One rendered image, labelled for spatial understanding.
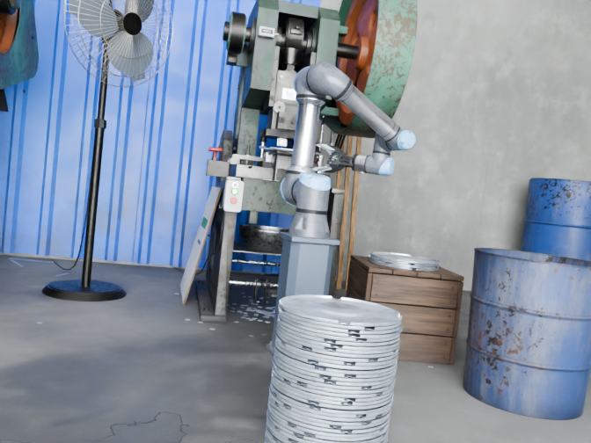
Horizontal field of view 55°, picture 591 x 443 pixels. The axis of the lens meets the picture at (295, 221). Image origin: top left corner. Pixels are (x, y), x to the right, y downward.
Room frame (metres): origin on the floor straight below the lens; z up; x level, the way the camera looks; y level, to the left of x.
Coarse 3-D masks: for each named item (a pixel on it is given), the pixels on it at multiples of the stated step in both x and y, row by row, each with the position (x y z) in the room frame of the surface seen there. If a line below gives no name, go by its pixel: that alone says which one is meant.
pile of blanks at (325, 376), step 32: (288, 320) 1.25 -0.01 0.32; (288, 352) 1.24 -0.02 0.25; (320, 352) 1.20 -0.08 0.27; (352, 352) 1.19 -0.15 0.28; (384, 352) 1.26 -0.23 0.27; (288, 384) 1.23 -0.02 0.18; (320, 384) 1.19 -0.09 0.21; (352, 384) 1.19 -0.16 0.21; (384, 384) 1.24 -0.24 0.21; (288, 416) 1.23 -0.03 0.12; (320, 416) 1.19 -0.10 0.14; (352, 416) 1.19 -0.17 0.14; (384, 416) 1.27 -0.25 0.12
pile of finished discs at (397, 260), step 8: (376, 256) 2.31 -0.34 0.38; (384, 256) 2.39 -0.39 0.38; (392, 256) 2.36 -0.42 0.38; (400, 256) 2.40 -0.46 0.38; (408, 256) 2.51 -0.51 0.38; (416, 256) 2.50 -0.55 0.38; (376, 264) 2.31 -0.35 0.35; (384, 264) 2.27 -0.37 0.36; (392, 264) 2.25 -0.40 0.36; (400, 264) 2.24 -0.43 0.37; (408, 264) 2.26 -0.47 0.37; (416, 264) 2.24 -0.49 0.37; (424, 264) 2.25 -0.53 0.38; (432, 264) 2.27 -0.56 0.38
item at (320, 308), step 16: (304, 304) 1.36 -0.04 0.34; (320, 304) 1.35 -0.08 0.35; (336, 304) 1.37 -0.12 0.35; (352, 304) 1.42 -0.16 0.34; (368, 304) 1.45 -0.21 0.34; (320, 320) 1.20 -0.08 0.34; (336, 320) 1.19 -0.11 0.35; (352, 320) 1.24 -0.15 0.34; (368, 320) 1.26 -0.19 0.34; (384, 320) 1.27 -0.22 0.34; (400, 320) 1.28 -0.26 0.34
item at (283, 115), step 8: (280, 72) 2.73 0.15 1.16; (288, 72) 2.74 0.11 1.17; (296, 72) 2.80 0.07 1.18; (280, 80) 2.73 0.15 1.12; (288, 80) 2.74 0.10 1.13; (280, 88) 2.73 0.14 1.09; (288, 88) 2.74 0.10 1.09; (280, 96) 2.73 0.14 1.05; (288, 96) 2.74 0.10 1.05; (280, 104) 2.72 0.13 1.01; (288, 104) 2.74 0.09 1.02; (296, 104) 2.75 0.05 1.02; (272, 112) 2.73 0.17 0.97; (280, 112) 2.70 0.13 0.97; (288, 112) 2.74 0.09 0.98; (296, 112) 2.75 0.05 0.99; (272, 120) 2.73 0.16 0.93; (280, 120) 2.69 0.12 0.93; (288, 120) 2.71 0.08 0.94; (272, 128) 2.73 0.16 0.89; (280, 128) 2.72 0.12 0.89; (288, 128) 2.71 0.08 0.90
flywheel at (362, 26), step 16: (368, 0) 2.90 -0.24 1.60; (352, 16) 3.07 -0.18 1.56; (368, 16) 2.87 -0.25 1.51; (352, 32) 3.13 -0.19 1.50; (368, 32) 2.84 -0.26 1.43; (368, 48) 2.81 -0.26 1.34; (352, 64) 2.94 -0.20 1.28; (368, 64) 2.80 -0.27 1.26; (352, 80) 3.04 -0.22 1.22; (352, 112) 2.85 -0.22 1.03
